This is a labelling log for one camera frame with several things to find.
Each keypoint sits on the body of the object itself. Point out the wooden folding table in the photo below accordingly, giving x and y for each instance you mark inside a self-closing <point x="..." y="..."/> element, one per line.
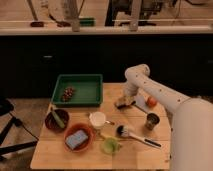
<point x="52" y="153"/>

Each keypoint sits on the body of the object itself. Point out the orange fruit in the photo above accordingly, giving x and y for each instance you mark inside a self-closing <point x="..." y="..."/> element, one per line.
<point x="151" y="102"/>

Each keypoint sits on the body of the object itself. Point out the dark brown bowl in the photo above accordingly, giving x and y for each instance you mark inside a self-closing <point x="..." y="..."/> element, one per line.
<point x="52" y="125"/>

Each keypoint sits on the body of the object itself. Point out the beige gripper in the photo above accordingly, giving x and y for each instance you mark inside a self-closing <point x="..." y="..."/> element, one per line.
<point x="128" y="99"/>

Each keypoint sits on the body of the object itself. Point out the white cup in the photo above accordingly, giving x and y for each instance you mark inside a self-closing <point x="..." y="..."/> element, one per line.
<point x="98" y="120"/>

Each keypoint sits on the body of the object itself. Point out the red grape bunch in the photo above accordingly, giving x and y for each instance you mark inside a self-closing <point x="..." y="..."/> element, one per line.
<point x="67" y="94"/>

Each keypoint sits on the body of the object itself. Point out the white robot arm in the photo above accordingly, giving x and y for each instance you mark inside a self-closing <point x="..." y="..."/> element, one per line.
<point x="191" y="146"/>

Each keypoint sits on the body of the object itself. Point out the green cucumber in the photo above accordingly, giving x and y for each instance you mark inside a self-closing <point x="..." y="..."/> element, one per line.
<point x="57" y="118"/>

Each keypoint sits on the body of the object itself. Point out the blue sponge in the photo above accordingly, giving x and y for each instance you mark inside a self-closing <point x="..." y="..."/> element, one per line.
<point x="76" y="139"/>

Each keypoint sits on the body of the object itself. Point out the metal can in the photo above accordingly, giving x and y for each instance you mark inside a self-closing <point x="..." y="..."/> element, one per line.
<point x="152" y="120"/>

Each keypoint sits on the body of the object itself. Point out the green small cup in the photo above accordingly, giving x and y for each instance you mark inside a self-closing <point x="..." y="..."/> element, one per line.
<point x="110" y="145"/>

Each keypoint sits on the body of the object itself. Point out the black white brush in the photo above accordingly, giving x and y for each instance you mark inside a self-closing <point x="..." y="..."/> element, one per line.
<point x="125" y="132"/>

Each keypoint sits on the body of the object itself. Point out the orange bowl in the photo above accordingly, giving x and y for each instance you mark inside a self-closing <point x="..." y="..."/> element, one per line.
<point x="87" y="129"/>

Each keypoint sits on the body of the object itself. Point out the green plastic tray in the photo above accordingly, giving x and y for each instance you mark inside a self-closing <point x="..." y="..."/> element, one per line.
<point x="87" y="90"/>

